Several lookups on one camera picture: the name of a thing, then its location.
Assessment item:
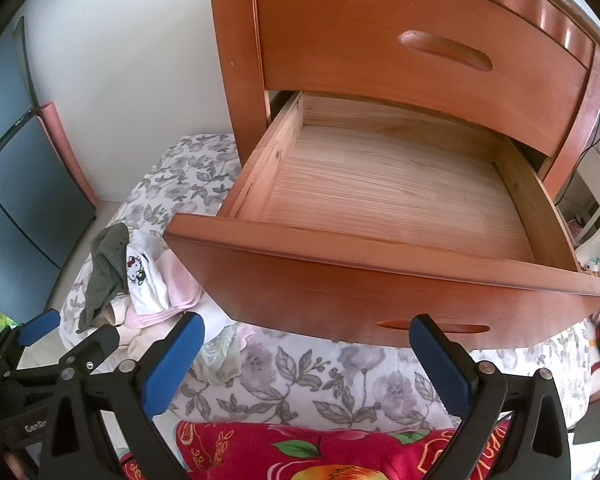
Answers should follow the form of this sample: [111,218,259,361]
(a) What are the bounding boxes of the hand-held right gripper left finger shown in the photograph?
[39,311,206,480]

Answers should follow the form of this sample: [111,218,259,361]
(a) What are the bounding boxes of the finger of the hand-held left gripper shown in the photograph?
[0,309,62,376]
[55,326,120,376]

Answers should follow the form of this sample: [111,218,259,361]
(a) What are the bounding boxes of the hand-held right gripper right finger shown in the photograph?
[410,314,566,480]

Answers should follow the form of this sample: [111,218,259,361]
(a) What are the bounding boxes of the cream cloth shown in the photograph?
[102,295,186,356]

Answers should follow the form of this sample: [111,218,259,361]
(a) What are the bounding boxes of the mint green lace garment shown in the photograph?
[190,322,248,386]

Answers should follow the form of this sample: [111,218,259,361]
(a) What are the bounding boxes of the pink garment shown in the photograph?
[125,250,206,328]

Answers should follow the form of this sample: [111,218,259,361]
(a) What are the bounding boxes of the olive grey garment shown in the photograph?
[76,223,131,335]

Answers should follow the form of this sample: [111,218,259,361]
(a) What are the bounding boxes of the white cartoon-print underwear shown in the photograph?
[124,232,171,313]

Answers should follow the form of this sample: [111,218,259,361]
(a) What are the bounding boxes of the grey floral white blanket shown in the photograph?
[60,132,593,436]

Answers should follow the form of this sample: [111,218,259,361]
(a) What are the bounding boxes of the dark blue cabinet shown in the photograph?
[0,15,97,321]

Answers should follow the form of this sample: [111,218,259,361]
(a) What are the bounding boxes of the red floral blanket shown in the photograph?
[122,417,511,480]

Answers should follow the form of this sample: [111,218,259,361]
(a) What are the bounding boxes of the wooden nightstand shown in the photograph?
[207,0,600,221]

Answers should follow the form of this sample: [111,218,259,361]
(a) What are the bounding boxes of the black cable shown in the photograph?
[555,104,600,207]

